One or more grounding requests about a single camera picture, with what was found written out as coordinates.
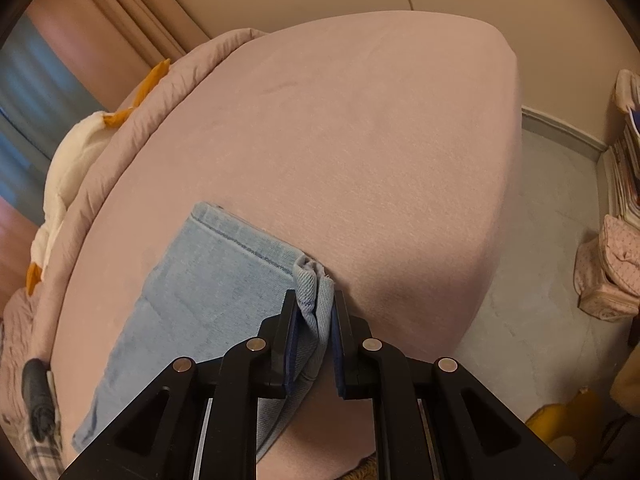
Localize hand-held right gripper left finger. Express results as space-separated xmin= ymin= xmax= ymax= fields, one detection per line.
xmin=59 ymin=289 xmax=301 ymax=480

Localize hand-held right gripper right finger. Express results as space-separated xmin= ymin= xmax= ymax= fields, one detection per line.
xmin=330 ymin=289 xmax=582 ymax=480

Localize light blue denim pants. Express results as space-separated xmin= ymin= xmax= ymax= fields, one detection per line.
xmin=71 ymin=201 xmax=335 ymax=463

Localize bed with pink sheet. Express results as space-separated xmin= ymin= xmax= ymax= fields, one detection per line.
xmin=50 ymin=25 xmax=524 ymax=480

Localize yellow rounded object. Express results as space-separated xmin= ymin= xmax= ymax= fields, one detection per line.
xmin=525 ymin=387 xmax=607 ymax=456

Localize dark rolled cloth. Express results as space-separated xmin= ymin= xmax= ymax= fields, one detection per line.
xmin=21 ymin=358 xmax=56 ymax=438

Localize plaid cloth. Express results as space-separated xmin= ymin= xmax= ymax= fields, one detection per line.
xmin=10 ymin=410 xmax=67 ymax=477

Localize pink fabric storage bag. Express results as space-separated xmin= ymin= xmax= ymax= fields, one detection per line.
xmin=574 ymin=214 xmax=640 ymax=322

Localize pink quilt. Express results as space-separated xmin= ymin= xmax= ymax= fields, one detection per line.
xmin=0 ymin=28 xmax=273 ymax=441

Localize white goose plush toy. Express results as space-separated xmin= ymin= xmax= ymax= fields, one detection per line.
xmin=27 ymin=58 xmax=171 ymax=296

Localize pink curtain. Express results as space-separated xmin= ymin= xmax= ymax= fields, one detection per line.
xmin=0 ymin=0 xmax=212 ymax=221

